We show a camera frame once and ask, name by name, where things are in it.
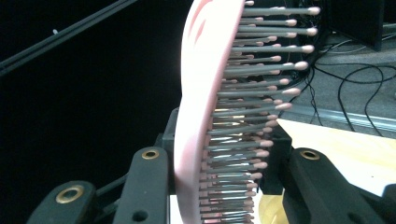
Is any wooden table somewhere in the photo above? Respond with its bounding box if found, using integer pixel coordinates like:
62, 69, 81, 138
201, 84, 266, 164
276, 119, 396, 198

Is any black box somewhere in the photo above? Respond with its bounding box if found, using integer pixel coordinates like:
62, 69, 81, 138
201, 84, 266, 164
326, 0, 386, 52

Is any silver metal rail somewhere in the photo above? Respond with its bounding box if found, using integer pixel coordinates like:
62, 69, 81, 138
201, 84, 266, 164
279, 104, 396, 133

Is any cream ringed cup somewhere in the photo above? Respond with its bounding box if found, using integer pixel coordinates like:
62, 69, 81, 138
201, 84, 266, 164
257, 193, 292, 224

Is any black metal bar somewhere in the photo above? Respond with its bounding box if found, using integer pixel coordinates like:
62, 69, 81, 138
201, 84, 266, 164
0, 0, 138, 77

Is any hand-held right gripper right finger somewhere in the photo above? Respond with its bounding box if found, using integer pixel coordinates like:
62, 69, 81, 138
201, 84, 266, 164
259, 124, 294, 196

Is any black looped cable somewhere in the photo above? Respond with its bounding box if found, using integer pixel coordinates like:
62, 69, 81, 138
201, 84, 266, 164
337, 63, 396, 138

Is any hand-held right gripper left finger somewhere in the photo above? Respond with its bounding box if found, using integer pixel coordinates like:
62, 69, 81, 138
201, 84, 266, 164
158, 106, 185, 194

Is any pink hairbrush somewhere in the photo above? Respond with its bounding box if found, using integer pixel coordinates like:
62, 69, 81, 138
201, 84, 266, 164
173, 0, 321, 224

